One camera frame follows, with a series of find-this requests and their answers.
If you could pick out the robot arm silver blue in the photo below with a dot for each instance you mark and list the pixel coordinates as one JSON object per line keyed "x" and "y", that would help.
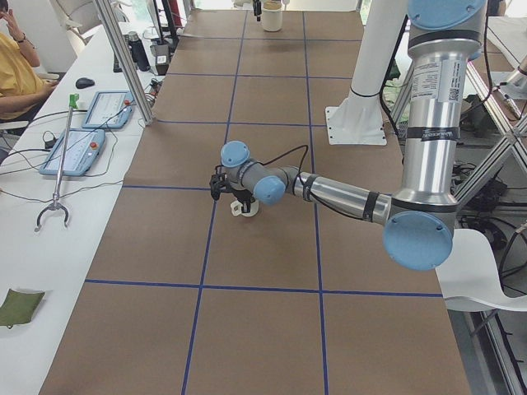
{"x": 419, "y": 218}

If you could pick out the near blue teach pendant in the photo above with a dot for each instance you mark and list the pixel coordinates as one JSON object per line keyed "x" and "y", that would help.
{"x": 84, "y": 145}

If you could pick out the white mug with HOME print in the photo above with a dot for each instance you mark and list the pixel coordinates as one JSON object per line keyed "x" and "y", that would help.
{"x": 236, "y": 209}

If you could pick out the dark water bottle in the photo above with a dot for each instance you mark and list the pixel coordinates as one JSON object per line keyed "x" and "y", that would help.
{"x": 137, "y": 50}

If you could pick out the metal reacher grabber tool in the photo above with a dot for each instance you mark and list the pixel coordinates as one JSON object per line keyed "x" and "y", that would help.
{"x": 55, "y": 204}

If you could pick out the green cloth pouch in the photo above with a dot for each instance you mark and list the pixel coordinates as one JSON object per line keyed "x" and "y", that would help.
{"x": 19, "y": 307}

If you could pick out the aluminium frame rack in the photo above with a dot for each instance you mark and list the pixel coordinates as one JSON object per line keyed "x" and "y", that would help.
{"x": 492, "y": 341}

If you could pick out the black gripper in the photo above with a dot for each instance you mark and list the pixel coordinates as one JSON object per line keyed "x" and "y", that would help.
{"x": 239, "y": 195}

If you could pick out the cream trash bin with lid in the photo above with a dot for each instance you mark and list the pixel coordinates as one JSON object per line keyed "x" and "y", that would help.
{"x": 271, "y": 18}

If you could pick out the aluminium frame post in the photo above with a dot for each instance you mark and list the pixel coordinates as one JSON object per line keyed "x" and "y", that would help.
{"x": 118, "y": 44}

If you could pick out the person in yellow shirt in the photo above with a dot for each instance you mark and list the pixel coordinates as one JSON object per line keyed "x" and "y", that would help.
{"x": 23, "y": 92}

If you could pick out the blue teach pendant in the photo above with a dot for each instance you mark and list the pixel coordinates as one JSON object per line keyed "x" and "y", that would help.
{"x": 109, "y": 109}
{"x": 84, "y": 145}

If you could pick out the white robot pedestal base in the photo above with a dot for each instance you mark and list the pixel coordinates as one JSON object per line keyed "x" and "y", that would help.
{"x": 358, "y": 120}

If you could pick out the black computer mouse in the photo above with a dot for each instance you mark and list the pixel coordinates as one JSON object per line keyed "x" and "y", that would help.
{"x": 84, "y": 82}

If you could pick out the far blue teach pendant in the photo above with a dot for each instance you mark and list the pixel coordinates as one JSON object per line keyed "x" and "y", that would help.
{"x": 109, "y": 109}

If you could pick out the white chair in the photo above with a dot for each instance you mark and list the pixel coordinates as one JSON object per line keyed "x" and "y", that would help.
{"x": 469, "y": 278}

